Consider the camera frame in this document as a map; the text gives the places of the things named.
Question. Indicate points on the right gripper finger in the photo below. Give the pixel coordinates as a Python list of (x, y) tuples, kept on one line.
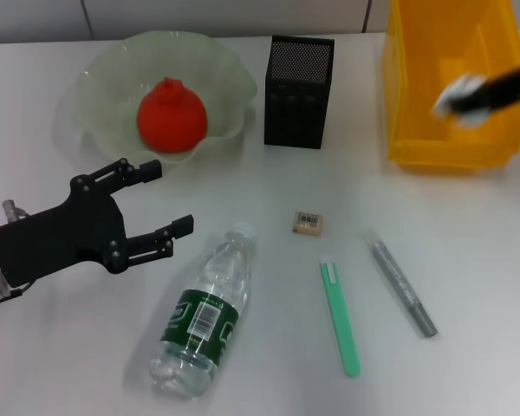
[(498, 102), (515, 80)]

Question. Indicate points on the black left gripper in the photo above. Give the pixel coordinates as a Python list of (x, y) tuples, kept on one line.
[(65, 234)]

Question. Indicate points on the white paper ball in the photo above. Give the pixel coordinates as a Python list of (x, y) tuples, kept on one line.
[(453, 93)]

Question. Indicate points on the orange toy fruit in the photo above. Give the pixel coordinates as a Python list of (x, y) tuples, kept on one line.
[(173, 117)]

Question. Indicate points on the clear bottle with green label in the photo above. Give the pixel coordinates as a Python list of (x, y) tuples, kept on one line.
[(225, 268)]

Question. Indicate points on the beige eraser with barcode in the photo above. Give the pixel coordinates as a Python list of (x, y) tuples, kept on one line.
[(308, 223)]

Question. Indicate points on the mint green pen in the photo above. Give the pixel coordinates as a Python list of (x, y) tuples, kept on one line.
[(340, 312)]

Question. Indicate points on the grey marker pen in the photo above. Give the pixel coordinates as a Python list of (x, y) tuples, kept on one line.
[(401, 286)]

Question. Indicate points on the translucent green wavy fruit bowl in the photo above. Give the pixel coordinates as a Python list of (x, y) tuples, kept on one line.
[(108, 91)]

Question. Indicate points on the black mesh pen holder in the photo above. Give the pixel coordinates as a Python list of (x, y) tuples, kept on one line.
[(297, 104)]

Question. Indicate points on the yellow plastic bin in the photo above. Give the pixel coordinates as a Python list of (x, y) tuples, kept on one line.
[(420, 130)]

